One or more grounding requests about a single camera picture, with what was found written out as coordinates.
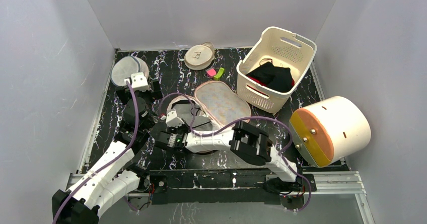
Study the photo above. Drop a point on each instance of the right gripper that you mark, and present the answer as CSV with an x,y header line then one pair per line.
x,y
163,129

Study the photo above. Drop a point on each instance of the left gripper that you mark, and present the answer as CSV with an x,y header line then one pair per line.
x,y
155,94

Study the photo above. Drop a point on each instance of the floral mesh laundry bag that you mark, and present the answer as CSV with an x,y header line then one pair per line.
x,y
220,104

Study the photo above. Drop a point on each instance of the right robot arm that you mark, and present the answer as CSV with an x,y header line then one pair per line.
x,y
250,144

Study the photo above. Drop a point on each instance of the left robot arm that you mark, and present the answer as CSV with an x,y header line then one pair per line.
x,y
106,183

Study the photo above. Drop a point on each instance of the white mesh round laundry bag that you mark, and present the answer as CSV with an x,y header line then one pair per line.
x,y
127,66

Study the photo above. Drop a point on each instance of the cream plastic laundry basket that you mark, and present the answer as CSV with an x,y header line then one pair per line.
x,y
284,49

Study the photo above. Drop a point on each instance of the green block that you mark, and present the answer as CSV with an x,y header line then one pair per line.
x,y
219,74

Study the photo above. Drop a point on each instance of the pink block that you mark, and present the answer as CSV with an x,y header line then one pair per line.
x,y
211,72

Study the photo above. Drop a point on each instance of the round beige zip pouch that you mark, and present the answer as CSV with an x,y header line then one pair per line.
x,y
200,56

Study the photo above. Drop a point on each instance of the black clothing in basket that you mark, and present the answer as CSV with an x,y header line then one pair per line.
x,y
273,77

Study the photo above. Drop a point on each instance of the white drum with orange lid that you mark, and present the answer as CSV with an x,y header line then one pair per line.
x,y
329,130

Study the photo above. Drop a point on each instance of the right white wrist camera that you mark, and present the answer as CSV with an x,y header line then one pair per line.
x,y
172,119

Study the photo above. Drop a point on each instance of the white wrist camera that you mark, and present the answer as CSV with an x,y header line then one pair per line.
x,y
172,119
138,82

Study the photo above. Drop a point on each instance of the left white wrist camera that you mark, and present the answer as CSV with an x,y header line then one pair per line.
x,y
138,82

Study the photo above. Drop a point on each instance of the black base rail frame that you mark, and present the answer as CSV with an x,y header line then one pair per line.
x,y
241,186

